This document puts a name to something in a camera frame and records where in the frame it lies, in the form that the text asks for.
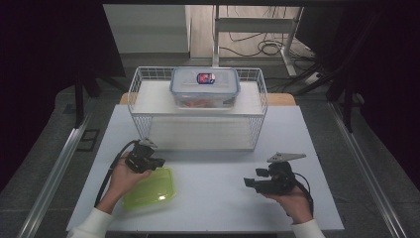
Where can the white cabinet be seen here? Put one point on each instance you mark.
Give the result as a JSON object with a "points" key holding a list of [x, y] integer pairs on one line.
{"points": [[148, 29]]}

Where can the aluminium rail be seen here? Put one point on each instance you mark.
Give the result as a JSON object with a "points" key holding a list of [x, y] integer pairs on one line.
{"points": [[366, 165], [56, 172]]}

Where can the clear plastic food container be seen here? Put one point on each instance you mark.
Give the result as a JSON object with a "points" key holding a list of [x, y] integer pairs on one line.
{"points": [[204, 89]]}

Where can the white metal desk frame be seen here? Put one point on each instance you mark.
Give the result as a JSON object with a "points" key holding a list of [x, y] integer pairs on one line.
{"points": [[251, 24]]}

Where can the black metal stand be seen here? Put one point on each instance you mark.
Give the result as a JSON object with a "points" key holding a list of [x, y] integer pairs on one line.
{"points": [[79, 99], [346, 99]]}

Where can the black floor socket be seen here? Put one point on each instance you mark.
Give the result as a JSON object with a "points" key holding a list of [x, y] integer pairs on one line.
{"points": [[88, 140]]}

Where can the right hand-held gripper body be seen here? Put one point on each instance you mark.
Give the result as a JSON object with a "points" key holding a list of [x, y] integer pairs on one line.
{"points": [[279, 180]]}

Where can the white power strip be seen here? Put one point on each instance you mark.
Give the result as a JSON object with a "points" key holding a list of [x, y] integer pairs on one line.
{"points": [[312, 78]]}

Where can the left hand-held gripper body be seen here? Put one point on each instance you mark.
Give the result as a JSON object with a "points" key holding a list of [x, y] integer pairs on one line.
{"points": [[140, 160]]}

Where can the person's right hand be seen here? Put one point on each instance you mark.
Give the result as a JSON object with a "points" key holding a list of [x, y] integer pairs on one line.
{"points": [[295, 205]]}

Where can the person's left hand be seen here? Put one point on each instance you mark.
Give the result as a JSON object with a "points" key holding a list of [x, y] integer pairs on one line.
{"points": [[125, 183]]}

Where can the wooden table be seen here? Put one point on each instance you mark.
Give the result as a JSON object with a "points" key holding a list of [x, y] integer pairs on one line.
{"points": [[280, 99]]}

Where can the green plastic container lid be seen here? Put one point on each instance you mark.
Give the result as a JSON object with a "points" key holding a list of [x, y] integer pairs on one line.
{"points": [[152, 190]]}

